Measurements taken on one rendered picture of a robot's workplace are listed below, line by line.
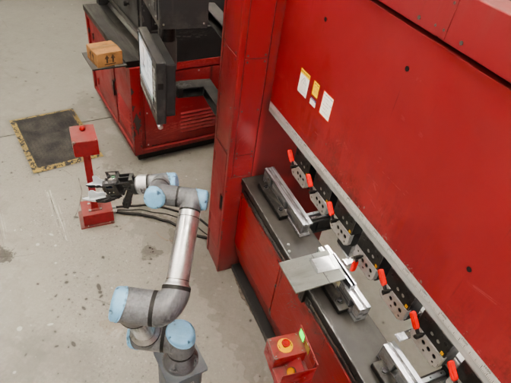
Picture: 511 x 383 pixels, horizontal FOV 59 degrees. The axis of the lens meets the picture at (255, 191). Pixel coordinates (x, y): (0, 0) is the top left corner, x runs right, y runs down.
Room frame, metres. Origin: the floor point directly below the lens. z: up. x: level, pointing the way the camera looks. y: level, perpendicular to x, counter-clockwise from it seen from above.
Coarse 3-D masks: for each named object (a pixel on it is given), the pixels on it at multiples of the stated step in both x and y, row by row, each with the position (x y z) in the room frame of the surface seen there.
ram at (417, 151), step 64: (320, 0) 1.93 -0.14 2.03; (320, 64) 1.84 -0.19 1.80; (384, 64) 1.51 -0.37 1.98; (448, 64) 1.29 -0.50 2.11; (320, 128) 1.74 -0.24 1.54; (384, 128) 1.42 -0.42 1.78; (448, 128) 1.20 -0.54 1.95; (384, 192) 1.32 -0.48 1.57; (448, 192) 1.12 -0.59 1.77; (384, 256) 1.21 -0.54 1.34; (448, 256) 1.02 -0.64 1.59
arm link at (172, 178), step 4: (148, 176) 1.26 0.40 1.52; (152, 176) 1.26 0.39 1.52; (156, 176) 1.25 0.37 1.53; (160, 176) 1.25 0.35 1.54; (164, 176) 1.25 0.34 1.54; (168, 176) 1.25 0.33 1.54; (172, 176) 1.26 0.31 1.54; (176, 176) 1.28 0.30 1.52; (148, 180) 1.24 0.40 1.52; (152, 180) 1.23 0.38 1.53; (168, 180) 1.24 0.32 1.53; (172, 180) 1.24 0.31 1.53; (176, 180) 1.27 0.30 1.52; (148, 184) 1.23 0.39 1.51; (172, 184) 1.24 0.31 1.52; (176, 184) 1.25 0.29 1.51
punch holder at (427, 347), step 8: (424, 312) 0.99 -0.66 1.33; (424, 320) 0.98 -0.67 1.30; (432, 320) 0.96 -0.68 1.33; (424, 328) 0.96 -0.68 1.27; (432, 328) 0.94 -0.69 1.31; (440, 328) 0.92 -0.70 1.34; (424, 336) 0.95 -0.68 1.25; (432, 336) 0.93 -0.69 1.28; (440, 336) 0.91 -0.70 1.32; (416, 344) 0.95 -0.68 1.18; (424, 344) 0.93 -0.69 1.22; (432, 344) 0.91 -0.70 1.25; (440, 344) 0.90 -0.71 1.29; (448, 344) 0.88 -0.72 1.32; (424, 352) 0.92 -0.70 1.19; (432, 352) 0.90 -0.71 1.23; (448, 352) 0.87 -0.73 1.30; (456, 352) 0.89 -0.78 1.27; (432, 360) 0.88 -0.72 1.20; (440, 360) 0.87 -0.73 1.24; (448, 360) 0.89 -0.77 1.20
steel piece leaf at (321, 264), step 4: (324, 256) 1.48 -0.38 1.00; (312, 260) 1.42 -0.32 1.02; (316, 260) 1.44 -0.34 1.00; (320, 260) 1.45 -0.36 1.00; (324, 260) 1.45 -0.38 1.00; (328, 260) 1.46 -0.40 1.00; (312, 264) 1.41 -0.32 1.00; (316, 264) 1.42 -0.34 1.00; (320, 264) 1.42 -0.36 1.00; (324, 264) 1.42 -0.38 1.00; (328, 264) 1.43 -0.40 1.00; (332, 264) 1.43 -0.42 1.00; (316, 268) 1.38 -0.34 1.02; (320, 268) 1.40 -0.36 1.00; (324, 268) 1.40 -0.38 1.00; (328, 268) 1.40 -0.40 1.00; (332, 268) 1.41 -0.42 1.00; (316, 272) 1.37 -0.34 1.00; (320, 272) 1.37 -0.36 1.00
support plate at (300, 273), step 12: (324, 252) 1.50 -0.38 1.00; (288, 264) 1.39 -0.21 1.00; (300, 264) 1.40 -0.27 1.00; (288, 276) 1.32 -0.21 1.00; (300, 276) 1.33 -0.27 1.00; (312, 276) 1.34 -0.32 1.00; (324, 276) 1.36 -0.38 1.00; (336, 276) 1.37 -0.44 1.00; (300, 288) 1.27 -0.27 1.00; (312, 288) 1.28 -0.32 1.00
